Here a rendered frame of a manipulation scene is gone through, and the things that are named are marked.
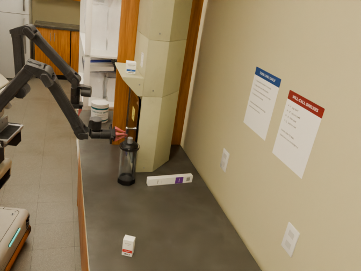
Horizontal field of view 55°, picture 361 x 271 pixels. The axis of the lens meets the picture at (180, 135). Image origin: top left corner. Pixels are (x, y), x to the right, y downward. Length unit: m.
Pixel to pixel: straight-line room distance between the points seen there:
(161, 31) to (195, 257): 1.09
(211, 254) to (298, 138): 0.63
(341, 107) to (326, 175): 0.23
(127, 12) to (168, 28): 0.40
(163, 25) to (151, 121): 0.52
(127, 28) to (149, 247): 1.26
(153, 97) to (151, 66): 0.17
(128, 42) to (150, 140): 0.61
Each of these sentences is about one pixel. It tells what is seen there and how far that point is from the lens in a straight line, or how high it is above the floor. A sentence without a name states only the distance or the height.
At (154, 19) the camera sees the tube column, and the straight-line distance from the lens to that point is 1.80.
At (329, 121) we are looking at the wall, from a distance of 1.24.
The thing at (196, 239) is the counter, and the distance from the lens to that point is 1.65.
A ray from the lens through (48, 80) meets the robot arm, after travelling 1.81.
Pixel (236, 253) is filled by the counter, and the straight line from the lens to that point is 1.64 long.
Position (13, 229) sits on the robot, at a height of 0.27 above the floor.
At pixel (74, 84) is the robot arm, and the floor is 1.33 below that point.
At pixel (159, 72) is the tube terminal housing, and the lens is 1.86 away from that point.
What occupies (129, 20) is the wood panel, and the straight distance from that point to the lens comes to 2.15.
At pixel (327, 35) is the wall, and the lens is 1.30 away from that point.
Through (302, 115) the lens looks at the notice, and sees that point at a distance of 1.35.
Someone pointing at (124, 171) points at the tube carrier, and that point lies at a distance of 1.90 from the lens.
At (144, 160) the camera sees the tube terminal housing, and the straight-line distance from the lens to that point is 2.04.
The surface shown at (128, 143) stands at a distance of 1.85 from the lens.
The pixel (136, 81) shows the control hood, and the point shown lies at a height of 1.49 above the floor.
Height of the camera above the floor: 1.99
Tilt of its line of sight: 23 degrees down
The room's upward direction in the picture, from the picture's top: 9 degrees clockwise
